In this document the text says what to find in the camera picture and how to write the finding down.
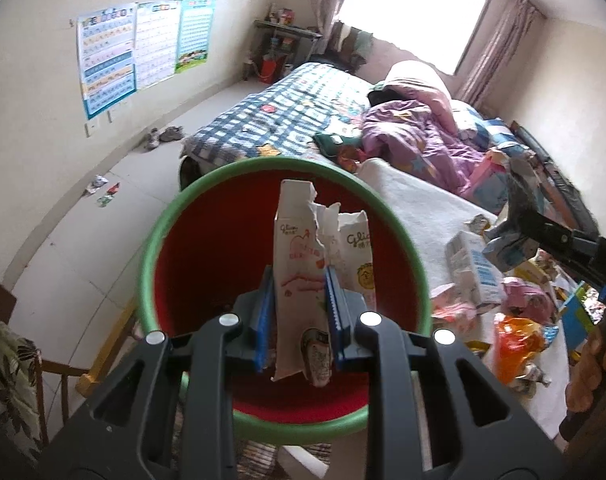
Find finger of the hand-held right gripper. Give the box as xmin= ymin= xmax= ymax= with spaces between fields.
xmin=505 ymin=207 xmax=602 ymax=267

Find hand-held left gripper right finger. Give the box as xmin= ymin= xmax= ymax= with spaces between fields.
xmin=324 ymin=266 xmax=566 ymax=480

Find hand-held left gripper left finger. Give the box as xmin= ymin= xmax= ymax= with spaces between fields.
xmin=38 ymin=266 xmax=275 ymax=480

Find blue grey packet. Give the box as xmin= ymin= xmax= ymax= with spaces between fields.
xmin=483 ymin=220 xmax=541 ymax=272

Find white snack wrapper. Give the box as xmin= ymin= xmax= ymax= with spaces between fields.
xmin=272 ymin=179 xmax=380 ymax=387

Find red bin with green rim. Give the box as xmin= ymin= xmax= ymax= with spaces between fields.
xmin=139 ymin=156 xmax=432 ymax=445

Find orange plastic snack bag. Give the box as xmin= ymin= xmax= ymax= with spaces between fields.
xmin=493 ymin=312 xmax=560 ymax=386

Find dark bed headboard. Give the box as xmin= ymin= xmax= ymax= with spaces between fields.
xmin=512 ymin=120 xmax=600 ymax=241

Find pink crumpled wrapper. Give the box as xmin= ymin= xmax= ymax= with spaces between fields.
xmin=500 ymin=277 xmax=557 ymax=322

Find white blue milk carton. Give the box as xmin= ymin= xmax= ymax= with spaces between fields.
xmin=445 ymin=230 xmax=504 ymax=312

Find brown knit cloth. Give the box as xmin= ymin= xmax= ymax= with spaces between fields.
xmin=558 ymin=330 xmax=606 ymax=442

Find blue checked pillow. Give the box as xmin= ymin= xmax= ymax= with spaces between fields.
xmin=478 ymin=117 xmax=530 ymax=161

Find pink white torn wrapper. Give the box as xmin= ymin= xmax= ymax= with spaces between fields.
xmin=430 ymin=282 xmax=480 ymax=322

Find small crumpled silver packet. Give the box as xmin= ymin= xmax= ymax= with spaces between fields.
xmin=512 ymin=364 xmax=552 ymax=397

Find striped rug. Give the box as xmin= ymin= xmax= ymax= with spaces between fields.
xmin=233 ymin=440 xmax=335 ymax=480

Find purple star quilt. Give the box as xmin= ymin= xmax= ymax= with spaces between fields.
xmin=360 ymin=100 xmax=490 ymax=197

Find dark green cloth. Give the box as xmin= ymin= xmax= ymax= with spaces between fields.
xmin=314 ymin=132 xmax=365 ymax=157

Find blue checked bed blanket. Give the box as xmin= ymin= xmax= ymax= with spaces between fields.
xmin=180 ymin=62 xmax=380 ymax=172

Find pink pillow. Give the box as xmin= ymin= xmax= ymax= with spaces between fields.
xmin=383 ymin=60 xmax=455 ymax=127

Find wooden chair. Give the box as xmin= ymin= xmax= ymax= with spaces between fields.
xmin=0 ymin=270 xmax=91 ymax=442

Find leaf print cloth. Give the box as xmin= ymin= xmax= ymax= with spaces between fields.
xmin=0 ymin=310 xmax=45 ymax=462

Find bright window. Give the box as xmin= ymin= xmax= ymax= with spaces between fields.
xmin=335 ymin=0 xmax=497 ymax=76

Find hanging clothes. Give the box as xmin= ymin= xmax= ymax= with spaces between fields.
xmin=333 ymin=22 xmax=375 ymax=69

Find dark metal shelf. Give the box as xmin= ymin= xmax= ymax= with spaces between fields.
xmin=253 ymin=19 xmax=325 ymax=82

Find yellow wooden frame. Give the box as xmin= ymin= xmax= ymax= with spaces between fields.
xmin=77 ymin=300 xmax=140 ymax=397

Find green blue wall poster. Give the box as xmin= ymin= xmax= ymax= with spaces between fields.
xmin=174 ymin=0 xmax=217 ymax=75

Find white chart wall poster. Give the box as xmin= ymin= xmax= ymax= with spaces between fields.
xmin=134 ymin=1 xmax=181 ymax=91

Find blue chart wall poster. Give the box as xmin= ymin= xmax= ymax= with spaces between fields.
xmin=77 ymin=2 xmax=138 ymax=121

